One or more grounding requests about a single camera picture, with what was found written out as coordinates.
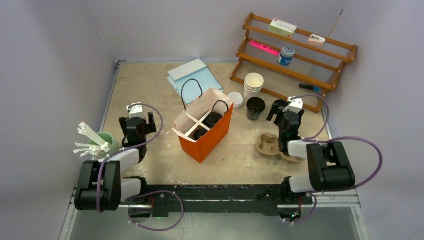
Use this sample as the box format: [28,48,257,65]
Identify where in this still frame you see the black paper cup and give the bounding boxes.
[246,97,266,121]

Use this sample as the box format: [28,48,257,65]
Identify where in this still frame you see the black cup lid front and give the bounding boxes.
[193,128,208,141]

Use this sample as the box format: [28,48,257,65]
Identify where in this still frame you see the black cup lid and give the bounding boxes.
[202,112,223,129]
[193,128,208,141]

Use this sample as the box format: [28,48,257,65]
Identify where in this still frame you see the orange paper bag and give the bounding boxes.
[172,78,234,164]

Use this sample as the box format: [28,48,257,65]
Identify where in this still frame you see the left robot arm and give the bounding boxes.
[74,112,157,213]

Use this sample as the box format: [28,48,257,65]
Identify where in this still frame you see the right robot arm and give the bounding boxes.
[266,99,356,204]

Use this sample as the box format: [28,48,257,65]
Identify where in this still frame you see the green straw holder cup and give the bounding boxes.
[87,132,121,160]

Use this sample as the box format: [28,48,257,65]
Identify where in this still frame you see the black blue marker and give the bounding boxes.
[298,83,321,93]

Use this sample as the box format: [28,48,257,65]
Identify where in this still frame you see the stacked white paper cups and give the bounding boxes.
[244,72,264,100]

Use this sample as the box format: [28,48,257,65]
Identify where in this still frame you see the white cup lid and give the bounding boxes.
[227,91,244,109]

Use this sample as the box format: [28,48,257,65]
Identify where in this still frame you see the wooden shelf rack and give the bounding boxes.
[230,12,358,100]

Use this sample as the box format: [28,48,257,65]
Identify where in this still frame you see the blue white round tin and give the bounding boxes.
[277,46,296,66]

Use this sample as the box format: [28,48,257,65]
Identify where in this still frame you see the pink highlighter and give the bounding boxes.
[249,40,280,56]

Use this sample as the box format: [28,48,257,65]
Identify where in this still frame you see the light blue paper bag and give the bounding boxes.
[166,58,225,107]

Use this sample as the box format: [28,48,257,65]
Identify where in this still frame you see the pink white tape dispenser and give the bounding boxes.
[307,34,326,47]

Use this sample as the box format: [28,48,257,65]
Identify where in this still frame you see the white green box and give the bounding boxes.
[268,18,298,39]

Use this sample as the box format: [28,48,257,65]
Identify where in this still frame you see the thin wooden stick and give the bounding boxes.
[327,8,344,38]

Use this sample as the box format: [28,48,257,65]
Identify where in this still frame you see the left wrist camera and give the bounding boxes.
[126,102,145,119]

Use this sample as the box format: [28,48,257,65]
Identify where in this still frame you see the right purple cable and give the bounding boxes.
[281,95,384,226]

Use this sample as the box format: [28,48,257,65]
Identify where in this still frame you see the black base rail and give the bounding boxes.
[121,181,314,218]

